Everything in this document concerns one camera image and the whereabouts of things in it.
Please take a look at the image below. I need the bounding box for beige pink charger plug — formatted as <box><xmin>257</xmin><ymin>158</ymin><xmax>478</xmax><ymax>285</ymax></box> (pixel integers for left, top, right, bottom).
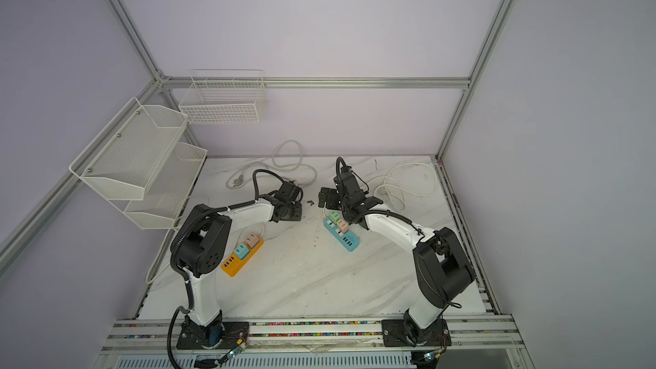
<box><xmin>337</xmin><ymin>220</ymin><xmax>350</xmax><ymax>234</ymax></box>

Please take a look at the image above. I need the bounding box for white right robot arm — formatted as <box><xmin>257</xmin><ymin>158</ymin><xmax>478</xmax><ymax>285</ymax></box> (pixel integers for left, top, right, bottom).
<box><xmin>319</xmin><ymin>157</ymin><xmax>476</xmax><ymax>347</ymax></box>

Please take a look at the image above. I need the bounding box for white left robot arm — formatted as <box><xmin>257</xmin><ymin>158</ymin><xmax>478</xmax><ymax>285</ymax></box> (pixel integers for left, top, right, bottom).
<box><xmin>170</xmin><ymin>180</ymin><xmax>303</xmax><ymax>349</ymax></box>

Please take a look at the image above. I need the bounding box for green usb charger plug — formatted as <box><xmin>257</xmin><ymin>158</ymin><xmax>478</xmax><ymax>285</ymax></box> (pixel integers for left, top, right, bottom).
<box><xmin>329</xmin><ymin>211</ymin><xmax>341</xmax><ymax>224</ymax></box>

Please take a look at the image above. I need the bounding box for teal rectangular power strip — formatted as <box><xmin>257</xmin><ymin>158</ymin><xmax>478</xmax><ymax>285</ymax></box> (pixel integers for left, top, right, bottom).
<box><xmin>324</xmin><ymin>217</ymin><xmax>360</xmax><ymax>252</ymax></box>

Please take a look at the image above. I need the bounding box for brown pink charger on orange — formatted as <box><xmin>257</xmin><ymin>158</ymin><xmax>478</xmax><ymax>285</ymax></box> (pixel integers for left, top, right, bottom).
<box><xmin>244</xmin><ymin>234</ymin><xmax>261</xmax><ymax>249</ymax></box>

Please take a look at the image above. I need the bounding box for orange power strip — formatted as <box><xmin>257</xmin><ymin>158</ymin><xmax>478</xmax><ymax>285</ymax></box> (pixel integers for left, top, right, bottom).
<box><xmin>220</xmin><ymin>237</ymin><xmax>264</xmax><ymax>278</ymax></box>

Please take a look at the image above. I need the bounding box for white mesh shelf lower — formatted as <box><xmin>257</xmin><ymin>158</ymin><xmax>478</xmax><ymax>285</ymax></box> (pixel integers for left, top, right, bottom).
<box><xmin>123</xmin><ymin>143</ymin><xmax>207</xmax><ymax>230</ymax></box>

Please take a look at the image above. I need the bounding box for white mesh shelf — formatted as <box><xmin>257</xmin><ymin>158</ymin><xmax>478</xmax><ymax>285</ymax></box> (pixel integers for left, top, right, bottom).
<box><xmin>123</xmin><ymin>143</ymin><xmax>207</xmax><ymax>230</ymax></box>
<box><xmin>69</xmin><ymin>97</ymin><xmax>189</xmax><ymax>201</ymax></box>

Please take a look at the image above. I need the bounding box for white mesh shelf upper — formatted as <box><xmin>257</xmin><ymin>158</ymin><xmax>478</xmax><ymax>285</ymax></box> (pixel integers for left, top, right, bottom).
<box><xmin>69</xmin><ymin>97</ymin><xmax>189</xmax><ymax>201</ymax></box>

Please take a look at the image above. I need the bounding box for cream power cable with plug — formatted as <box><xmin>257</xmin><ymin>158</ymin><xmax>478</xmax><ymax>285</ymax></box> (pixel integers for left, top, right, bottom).
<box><xmin>366</xmin><ymin>161</ymin><xmax>439</xmax><ymax>215</ymax></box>

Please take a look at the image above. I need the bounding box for grey power cable with plug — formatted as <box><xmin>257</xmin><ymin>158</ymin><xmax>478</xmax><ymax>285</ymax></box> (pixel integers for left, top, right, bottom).
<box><xmin>224</xmin><ymin>139</ymin><xmax>319</xmax><ymax>191</ymax></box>

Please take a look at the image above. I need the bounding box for white wire basket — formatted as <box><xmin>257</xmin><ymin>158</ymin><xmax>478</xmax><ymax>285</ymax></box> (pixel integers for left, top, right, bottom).
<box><xmin>179</xmin><ymin>69</ymin><xmax>268</xmax><ymax>125</ymax></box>

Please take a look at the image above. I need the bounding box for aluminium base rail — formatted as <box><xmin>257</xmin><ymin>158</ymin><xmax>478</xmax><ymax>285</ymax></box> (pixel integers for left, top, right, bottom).
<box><xmin>101</xmin><ymin>314</ymin><xmax>526</xmax><ymax>355</ymax></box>

